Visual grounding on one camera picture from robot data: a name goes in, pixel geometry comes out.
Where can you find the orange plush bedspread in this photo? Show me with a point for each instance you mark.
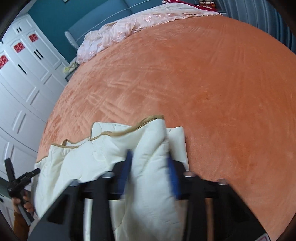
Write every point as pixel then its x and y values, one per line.
pixel 230 86

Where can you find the white wardrobe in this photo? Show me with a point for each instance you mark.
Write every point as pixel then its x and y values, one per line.
pixel 32 80

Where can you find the pink embroidered quilt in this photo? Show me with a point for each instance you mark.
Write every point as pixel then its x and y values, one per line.
pixel 116 31

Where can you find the grey-blue curtain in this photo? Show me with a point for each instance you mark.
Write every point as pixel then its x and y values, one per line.
pixel 260 14

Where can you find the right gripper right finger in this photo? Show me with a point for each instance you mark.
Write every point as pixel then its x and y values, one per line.
pixel 214 209

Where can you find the yellowish clutter on nightstand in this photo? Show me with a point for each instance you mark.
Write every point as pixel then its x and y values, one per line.
pixel 71 67

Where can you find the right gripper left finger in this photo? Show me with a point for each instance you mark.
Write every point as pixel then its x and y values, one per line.
pixel 64 219

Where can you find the dark bedside table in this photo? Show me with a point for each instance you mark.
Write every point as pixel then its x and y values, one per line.
pixel 68 76

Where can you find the blue upholstered headboard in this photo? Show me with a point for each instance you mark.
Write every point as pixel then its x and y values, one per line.
pixel 107 12

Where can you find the plush dolls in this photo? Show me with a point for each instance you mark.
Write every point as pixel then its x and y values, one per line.
pixel 208 4

